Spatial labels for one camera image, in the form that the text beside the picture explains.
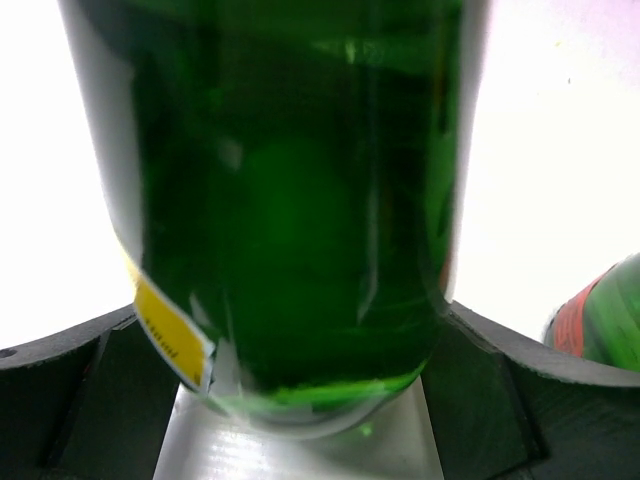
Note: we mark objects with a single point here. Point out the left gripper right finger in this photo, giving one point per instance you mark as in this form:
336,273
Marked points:
504,406

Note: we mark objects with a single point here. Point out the green bottle red label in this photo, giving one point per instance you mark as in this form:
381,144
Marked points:
601,322

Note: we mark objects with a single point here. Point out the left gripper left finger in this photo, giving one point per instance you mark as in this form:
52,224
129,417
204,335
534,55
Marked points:
90,402

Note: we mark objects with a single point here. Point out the green Perrier glass bottle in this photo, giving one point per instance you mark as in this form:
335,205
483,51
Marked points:
285,179

